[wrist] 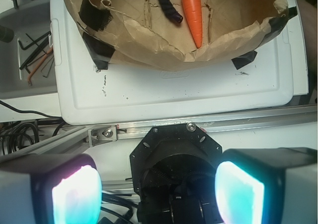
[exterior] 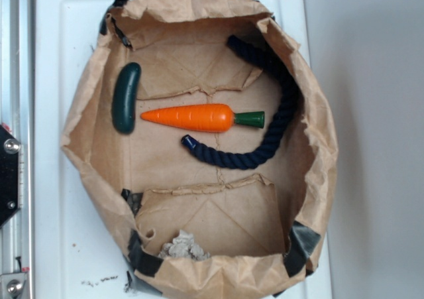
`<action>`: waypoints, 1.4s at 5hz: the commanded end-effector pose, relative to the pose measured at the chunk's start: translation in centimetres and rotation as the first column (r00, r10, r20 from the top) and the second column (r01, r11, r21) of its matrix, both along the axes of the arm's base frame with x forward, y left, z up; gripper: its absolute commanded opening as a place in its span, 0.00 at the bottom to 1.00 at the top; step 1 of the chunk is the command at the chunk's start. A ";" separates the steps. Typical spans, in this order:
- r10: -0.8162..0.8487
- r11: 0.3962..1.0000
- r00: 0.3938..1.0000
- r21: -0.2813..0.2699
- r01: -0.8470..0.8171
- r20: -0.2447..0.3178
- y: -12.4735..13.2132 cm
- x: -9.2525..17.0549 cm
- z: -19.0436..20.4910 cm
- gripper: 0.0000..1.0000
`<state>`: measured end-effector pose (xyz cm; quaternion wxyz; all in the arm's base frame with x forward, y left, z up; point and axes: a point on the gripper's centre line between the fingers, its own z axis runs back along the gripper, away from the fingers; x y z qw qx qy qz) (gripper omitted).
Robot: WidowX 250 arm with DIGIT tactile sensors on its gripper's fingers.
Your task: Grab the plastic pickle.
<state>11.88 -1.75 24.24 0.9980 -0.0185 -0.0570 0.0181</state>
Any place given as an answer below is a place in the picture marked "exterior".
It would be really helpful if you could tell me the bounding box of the black tape strip right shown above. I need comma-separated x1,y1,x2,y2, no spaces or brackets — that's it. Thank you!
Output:
284,221,321,277

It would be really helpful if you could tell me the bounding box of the aluminium frame rail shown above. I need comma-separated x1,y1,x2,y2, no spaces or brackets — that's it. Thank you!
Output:
1,0,33,298

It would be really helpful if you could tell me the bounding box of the white plastic tray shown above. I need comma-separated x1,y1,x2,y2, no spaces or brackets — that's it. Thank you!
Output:
32,0,333,299

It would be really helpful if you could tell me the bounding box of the black tape strip left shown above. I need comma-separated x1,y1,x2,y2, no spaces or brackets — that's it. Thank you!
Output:
127,230,164,277

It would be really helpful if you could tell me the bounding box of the crumpled grey paper wad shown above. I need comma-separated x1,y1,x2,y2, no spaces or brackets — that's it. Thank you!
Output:
158,229,211,261

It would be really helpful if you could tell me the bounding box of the dark green plastic pickle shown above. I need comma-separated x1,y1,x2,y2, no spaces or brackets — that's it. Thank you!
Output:
111,62,142,135

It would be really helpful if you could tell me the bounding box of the brown paper bag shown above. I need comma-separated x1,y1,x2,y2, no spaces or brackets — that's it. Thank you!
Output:
61,0,339,298

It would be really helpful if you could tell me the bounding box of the orange plastic carrot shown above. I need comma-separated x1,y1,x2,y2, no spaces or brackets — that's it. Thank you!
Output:
140,103,265,133

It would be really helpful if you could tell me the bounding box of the black tape strip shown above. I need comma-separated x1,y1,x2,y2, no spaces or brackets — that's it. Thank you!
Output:
284,221,321,277
127,230,164,277

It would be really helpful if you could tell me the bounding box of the black metal bracket plate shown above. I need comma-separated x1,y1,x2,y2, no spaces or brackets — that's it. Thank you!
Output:
0,123,21,228

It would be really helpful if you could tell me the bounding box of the navy blue rope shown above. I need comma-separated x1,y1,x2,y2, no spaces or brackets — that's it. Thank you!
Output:
180,34,305,170

